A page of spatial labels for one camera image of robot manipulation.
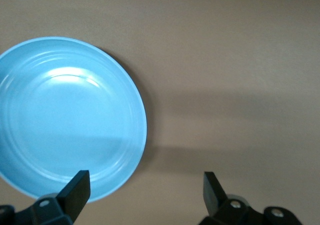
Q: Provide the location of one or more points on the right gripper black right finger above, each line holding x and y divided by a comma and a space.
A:
215, 197

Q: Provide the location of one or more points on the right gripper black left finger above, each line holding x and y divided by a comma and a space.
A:
75, 195

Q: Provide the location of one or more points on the brown table cover sheet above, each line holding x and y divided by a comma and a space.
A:
225, 60

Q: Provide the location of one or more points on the blue plate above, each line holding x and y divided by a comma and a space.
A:
70, 120

